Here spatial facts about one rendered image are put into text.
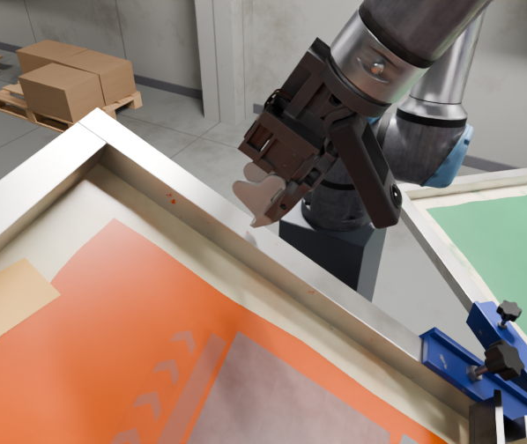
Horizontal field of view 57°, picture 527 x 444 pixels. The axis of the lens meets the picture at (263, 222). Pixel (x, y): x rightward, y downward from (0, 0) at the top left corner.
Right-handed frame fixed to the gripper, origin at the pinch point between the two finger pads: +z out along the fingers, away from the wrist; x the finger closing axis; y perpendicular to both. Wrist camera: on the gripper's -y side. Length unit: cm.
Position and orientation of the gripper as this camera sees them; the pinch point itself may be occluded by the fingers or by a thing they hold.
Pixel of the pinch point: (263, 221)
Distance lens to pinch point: 55.0
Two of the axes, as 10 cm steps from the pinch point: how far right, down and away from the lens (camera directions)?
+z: -5.0, 5.6, 6.5
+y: -8.1, -5.8, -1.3
